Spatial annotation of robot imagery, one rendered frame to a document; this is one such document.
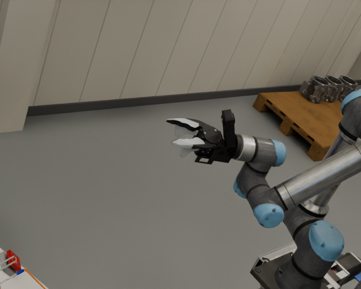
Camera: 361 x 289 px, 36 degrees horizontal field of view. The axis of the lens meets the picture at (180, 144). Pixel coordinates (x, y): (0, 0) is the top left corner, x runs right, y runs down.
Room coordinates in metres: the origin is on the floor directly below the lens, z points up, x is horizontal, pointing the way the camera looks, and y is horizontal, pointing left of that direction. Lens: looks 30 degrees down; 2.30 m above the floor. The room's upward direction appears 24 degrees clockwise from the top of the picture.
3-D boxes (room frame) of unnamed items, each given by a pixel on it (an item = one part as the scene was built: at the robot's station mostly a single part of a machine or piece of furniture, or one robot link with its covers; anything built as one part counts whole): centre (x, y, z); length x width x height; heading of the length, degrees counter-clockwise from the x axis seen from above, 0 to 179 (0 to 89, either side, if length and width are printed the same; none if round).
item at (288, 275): (1.42, -0.53, 1.21); 0.15 x 0.15 x 0.10
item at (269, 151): (1.42, -0.23, 1.56); 0.11 x 0.08 x 0.09; 117
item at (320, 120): (5.43, -1.31, 0.20); 1.43 x 0.98 x 0.40; 142
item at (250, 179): (1.40, -0.24, 1.46); 0.11 x 0.08 x 0.11; 27
